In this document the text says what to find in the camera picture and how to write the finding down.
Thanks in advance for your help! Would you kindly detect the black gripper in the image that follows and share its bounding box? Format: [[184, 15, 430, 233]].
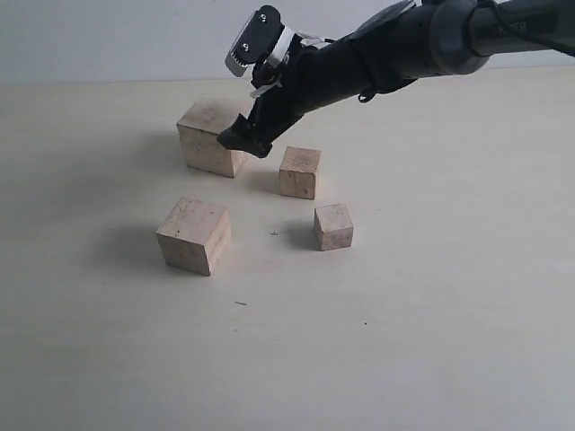
[[217, 37, 372, 157]]

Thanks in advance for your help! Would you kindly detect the third largest wooden cube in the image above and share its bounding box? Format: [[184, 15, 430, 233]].
[[279, 146, 321, 200]]

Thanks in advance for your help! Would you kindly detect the second largest wooden cube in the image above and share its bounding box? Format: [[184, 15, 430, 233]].
[[156, 197, 232, 277]]

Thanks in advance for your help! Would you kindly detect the smallest wooden cube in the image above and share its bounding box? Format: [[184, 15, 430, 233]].
[[314, 203, 354, 251]]

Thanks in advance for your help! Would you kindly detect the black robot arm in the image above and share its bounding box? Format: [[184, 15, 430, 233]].
[[217, 1, 574, 158]]

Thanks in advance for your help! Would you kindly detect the black and grey wrist camera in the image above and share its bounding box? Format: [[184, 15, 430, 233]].
[[225, 4, 296, 77]]

